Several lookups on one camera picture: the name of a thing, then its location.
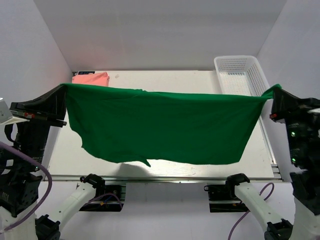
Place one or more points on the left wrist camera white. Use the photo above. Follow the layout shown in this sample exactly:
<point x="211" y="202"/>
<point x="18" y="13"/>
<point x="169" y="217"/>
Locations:
<point x="6" y="117"/>

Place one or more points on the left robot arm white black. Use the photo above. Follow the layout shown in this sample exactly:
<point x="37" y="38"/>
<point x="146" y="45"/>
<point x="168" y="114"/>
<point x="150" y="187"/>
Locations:
<point x="19" y="196"/>

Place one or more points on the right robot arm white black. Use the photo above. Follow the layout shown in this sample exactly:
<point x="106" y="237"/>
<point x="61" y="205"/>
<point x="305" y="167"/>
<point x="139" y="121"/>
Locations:
<point x="304" y="203"/>

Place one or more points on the folded pink t shirt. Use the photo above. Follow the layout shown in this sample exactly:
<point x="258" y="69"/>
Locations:
<point x="98" y="79"/>

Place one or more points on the dark label plate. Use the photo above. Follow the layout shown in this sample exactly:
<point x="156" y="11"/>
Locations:
<point x="85" y="72"/>

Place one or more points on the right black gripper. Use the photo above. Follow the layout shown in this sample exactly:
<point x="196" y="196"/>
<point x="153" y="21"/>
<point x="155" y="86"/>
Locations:
<point x="285" y="103"/>

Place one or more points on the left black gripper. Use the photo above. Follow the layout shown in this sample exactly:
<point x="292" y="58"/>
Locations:
<point x="53" y="102"/>

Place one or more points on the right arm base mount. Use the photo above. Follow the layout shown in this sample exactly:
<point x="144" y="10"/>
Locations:
<point x="222" y="198"/>

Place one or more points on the green t shirt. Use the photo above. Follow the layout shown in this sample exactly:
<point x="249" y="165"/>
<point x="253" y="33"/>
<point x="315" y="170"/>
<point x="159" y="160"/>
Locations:
<point x="125" y="125"/>

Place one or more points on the white plastic mesh basket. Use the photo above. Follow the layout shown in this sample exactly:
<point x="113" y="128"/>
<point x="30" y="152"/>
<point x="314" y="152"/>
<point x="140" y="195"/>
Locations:
<point x="240" y="75"/>

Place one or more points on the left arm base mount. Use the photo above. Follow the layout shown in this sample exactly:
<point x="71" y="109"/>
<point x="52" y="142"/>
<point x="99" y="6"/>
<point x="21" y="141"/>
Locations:
<point x="108" y="197"/>

